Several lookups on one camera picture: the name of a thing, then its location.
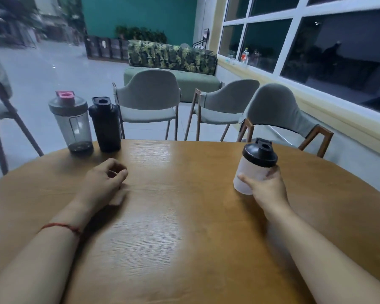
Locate person's right hand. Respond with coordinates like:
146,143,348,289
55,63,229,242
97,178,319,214
237,166,290,221

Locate person's left hand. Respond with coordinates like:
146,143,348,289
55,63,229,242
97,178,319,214
55,158,129,231

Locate frosted shaker bottle black lid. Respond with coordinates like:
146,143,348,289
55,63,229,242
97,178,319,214
233,138,278,195

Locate grey shaker bottle pink lid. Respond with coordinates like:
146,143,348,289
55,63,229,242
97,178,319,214
48,90,94,155

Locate person's right forearm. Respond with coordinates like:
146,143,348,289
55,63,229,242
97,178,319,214
263,204,380,304

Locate person's left forearm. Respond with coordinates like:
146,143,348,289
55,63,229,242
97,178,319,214
0,224,82,304

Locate oval wooden table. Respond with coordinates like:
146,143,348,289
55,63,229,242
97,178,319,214
0,139,380,304

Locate dark wooden crate shelf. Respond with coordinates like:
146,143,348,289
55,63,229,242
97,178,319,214
84,35,130,62

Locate green sofa leaf print cushions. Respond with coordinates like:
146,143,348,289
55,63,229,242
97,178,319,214
123,40,224,103

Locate row of green potted plants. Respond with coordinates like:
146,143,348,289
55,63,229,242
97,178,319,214
115,25,168,44

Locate white framed window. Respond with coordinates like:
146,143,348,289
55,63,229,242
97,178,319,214
217,0,380,117

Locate black metal stand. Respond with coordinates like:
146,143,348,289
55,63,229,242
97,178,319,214
192,28,210,49

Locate red string bracelet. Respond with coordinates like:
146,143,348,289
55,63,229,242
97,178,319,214
39,222,83,237

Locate grey chair brown wooden frame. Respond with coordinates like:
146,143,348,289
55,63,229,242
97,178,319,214
236,83,334,159
184,79,260,142

